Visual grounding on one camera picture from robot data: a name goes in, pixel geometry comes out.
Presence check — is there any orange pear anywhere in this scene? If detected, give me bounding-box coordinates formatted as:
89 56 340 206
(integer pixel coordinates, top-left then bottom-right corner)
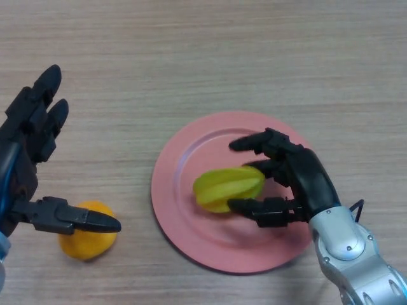
58 200 117 262

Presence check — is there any yellow starfruit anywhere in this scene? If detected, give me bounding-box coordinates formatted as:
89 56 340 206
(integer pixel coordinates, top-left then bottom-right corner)
193 165 266 214

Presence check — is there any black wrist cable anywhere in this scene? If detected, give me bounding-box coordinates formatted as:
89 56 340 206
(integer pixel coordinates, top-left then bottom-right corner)
348 199 366 224

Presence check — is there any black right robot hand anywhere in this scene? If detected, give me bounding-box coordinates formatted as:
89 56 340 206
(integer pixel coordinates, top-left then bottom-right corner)
228 127 341 229

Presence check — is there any pink round plate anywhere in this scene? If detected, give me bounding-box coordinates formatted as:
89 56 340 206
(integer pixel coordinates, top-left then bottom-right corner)
151 111 315 276

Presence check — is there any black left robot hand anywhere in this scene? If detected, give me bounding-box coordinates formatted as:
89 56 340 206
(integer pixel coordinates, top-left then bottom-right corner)
0 64 122 238

